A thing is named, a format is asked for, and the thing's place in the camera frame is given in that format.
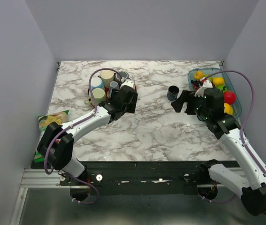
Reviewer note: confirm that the round red tray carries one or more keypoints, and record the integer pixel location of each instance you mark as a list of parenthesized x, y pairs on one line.
[(107, 91)]

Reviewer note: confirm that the light green mug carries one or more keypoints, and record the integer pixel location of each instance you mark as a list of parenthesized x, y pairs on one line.
[(99, 96)]

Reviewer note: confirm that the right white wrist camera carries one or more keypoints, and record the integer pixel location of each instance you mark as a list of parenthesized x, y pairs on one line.
[(206, 83)]

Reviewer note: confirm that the yellow lemon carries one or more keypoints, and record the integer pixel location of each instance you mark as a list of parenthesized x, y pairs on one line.
[(218, 81)]

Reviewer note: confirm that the yellow fruit lower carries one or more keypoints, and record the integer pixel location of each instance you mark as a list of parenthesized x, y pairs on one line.
[(228, 109)]

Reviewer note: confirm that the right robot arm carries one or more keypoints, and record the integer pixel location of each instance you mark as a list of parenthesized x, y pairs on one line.
[(208, 104)]

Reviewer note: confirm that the light blue mug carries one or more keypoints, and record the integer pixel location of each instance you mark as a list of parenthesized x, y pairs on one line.
[(97, 82)]

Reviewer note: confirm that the grey blue patterned mug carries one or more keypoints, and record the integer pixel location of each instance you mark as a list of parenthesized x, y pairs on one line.
[(114, 86)]

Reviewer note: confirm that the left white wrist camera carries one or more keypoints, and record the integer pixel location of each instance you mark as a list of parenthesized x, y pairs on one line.
[(129, 83)]

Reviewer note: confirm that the dark grey mug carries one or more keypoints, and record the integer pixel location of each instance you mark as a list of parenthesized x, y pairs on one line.
[(121, 76)]

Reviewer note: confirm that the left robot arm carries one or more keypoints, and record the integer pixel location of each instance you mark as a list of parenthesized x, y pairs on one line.
[(56, 144)]

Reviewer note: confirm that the cassava chips bag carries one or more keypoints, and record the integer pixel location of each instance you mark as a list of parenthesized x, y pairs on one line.
[(44, 121)]

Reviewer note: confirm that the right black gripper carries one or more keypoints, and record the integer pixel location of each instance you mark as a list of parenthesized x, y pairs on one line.
[(186, 96)]

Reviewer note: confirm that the orange fruit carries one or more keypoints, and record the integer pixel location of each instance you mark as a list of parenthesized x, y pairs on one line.
[(198, 75)]

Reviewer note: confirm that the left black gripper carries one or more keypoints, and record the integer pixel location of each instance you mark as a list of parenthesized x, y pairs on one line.
[(131, 107)]

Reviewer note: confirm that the red apple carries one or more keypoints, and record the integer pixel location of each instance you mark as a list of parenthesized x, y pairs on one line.
[(229, 97)]

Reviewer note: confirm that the dark grape bunch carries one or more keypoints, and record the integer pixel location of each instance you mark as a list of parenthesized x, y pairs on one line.
[(196, 84)]

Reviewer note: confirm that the teal plastic fruit bin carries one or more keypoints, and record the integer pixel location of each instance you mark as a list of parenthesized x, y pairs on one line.
[(207, 71)]

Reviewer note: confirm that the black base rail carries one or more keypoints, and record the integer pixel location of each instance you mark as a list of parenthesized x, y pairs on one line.
[(144, 178)]

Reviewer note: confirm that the dark blue mug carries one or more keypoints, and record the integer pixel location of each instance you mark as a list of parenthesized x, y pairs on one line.
[(172, 93)]

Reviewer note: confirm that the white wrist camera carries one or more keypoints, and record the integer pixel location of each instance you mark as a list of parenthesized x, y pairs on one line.
[(129, 83), (206, 83)]

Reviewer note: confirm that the green striped melon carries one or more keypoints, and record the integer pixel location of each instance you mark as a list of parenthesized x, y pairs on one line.
[(222, 88)]

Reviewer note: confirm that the cream mug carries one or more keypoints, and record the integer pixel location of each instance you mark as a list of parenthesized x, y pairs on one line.
[(107, 77)]

